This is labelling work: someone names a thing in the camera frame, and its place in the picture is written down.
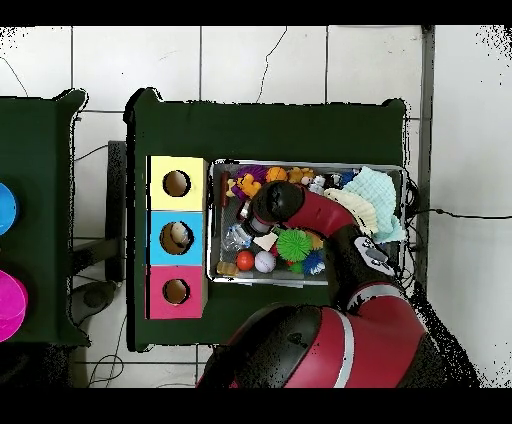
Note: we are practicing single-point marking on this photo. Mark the brown plush bear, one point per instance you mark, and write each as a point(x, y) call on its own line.
point(299, 174)

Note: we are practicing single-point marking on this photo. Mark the wooden box with three holes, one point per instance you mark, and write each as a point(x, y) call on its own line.
point(192, 248)

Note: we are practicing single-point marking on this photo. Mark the black upright panel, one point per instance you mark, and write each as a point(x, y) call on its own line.
point(116, 192)

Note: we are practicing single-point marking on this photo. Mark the white toy baseball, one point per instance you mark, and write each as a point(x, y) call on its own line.
point(264, 261)

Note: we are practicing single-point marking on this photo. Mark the blue round disc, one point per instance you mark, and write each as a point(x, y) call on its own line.
point(7, 208)

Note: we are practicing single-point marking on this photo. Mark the orange toy basketball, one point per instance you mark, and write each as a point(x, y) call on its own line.
point(276, 174)

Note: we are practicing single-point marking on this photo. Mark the mint green knitted cloth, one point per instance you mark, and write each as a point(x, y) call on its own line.
point(374, 196)

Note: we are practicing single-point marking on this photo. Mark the cream knitted cloth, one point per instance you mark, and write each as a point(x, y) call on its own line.
point(356, 208)

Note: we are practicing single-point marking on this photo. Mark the plain wooden cube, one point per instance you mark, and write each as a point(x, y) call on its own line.
point(266, 241)

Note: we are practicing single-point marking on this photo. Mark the purple spiky ball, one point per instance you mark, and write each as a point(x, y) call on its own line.
point(251, 172)

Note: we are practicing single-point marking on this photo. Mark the shallow silver mesh bin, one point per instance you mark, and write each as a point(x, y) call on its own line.
point(224, 216)

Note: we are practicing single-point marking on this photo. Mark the orange ridged plastic toy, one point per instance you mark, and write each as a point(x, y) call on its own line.
point(248, 184)

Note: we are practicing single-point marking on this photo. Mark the magenta round disc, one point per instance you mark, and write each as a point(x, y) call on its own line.
point(10, 306)

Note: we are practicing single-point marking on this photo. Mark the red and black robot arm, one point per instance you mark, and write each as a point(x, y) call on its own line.
point(320, 212)

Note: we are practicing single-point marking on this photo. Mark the small orange ball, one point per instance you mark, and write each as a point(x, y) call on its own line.
point(244, 260)

